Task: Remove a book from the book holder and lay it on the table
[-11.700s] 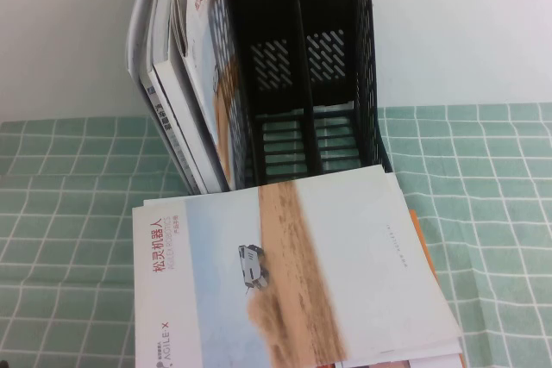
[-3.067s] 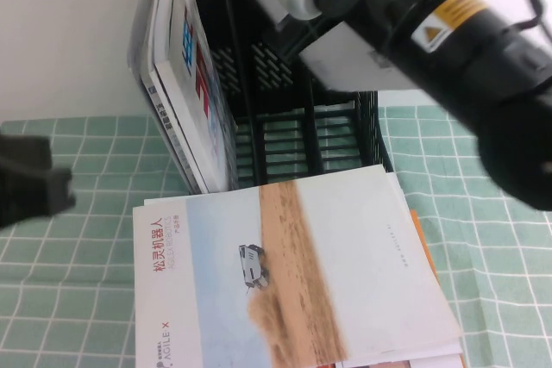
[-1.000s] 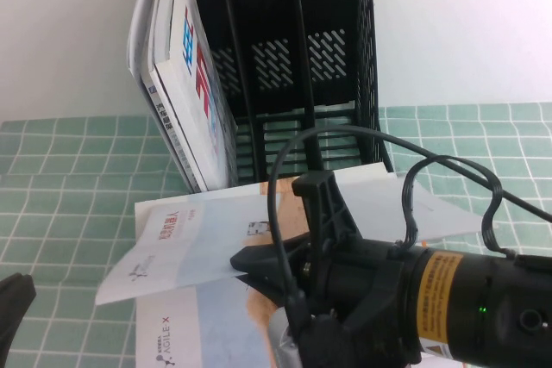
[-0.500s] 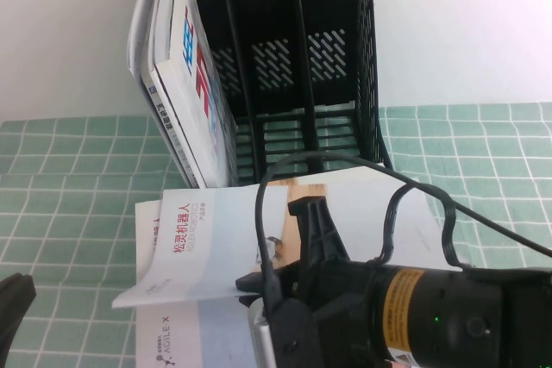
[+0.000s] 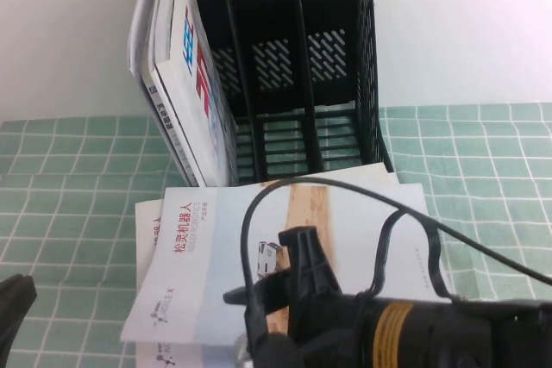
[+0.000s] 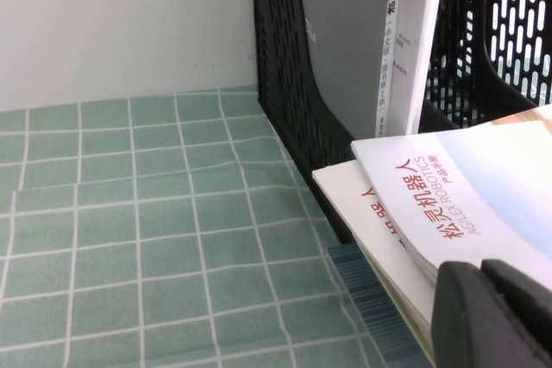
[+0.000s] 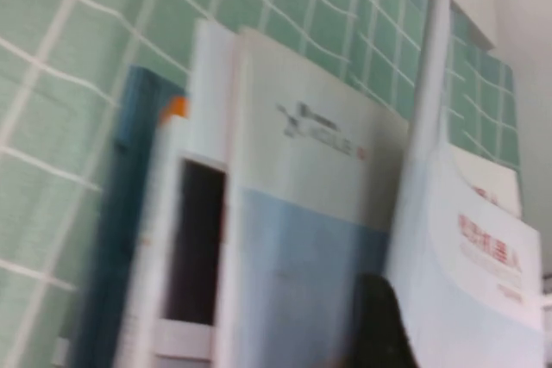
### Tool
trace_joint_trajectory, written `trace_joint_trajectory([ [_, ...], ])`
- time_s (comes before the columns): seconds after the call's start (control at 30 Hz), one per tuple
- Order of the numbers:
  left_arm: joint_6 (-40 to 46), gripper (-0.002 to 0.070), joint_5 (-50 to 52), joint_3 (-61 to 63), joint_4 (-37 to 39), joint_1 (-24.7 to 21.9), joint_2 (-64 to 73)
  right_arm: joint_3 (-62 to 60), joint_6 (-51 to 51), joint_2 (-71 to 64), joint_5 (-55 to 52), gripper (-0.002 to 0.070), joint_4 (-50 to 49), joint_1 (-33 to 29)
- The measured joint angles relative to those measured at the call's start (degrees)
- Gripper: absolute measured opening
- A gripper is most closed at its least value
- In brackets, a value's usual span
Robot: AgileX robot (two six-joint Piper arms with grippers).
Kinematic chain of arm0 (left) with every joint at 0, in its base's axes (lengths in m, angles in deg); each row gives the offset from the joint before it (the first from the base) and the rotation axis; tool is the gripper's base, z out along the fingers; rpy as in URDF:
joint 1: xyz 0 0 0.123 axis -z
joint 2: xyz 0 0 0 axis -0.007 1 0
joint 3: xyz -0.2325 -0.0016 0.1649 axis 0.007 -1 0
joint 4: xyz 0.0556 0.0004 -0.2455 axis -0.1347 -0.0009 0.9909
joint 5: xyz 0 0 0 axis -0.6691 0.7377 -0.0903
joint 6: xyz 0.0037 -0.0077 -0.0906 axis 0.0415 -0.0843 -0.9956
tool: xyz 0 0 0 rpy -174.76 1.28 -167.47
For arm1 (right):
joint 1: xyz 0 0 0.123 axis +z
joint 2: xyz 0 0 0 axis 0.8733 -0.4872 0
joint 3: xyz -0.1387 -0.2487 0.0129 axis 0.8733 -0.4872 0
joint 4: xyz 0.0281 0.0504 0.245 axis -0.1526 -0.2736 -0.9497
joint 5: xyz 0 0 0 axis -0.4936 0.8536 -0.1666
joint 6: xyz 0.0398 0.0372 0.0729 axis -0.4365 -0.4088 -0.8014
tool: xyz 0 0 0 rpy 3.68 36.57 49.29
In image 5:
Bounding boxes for AgileX brochure with desert photo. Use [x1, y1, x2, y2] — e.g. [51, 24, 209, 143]
[120, 182, 454, 347]

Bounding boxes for long thin black cable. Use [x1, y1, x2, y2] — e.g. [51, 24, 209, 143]
[239, 178, 552, 313]

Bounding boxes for white AgileX brochure red title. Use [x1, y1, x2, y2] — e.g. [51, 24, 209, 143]
[134, 198, 242, 368]

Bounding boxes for looped black cable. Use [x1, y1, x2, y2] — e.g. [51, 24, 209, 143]
[370, 208, 465, 304]

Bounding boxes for green checkered tablecloth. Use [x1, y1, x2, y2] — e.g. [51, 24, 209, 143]
[0, 103, 552, 368]

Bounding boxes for thin white grey booklet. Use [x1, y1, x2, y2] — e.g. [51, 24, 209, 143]
[126, 0, 167, 80]

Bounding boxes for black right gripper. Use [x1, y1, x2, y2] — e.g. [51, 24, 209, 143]
[223, 226, 372, 368]

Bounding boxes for black mesh book holder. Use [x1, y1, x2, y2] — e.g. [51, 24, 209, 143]
[172, 0, 394, 186]

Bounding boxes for white book red blue letters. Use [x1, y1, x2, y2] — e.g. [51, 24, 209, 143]
[153, 0, 241, 188]

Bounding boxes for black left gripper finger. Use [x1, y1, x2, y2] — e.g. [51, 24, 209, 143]
[6, 273, 38, 368]
[0, 276, 21, 343]

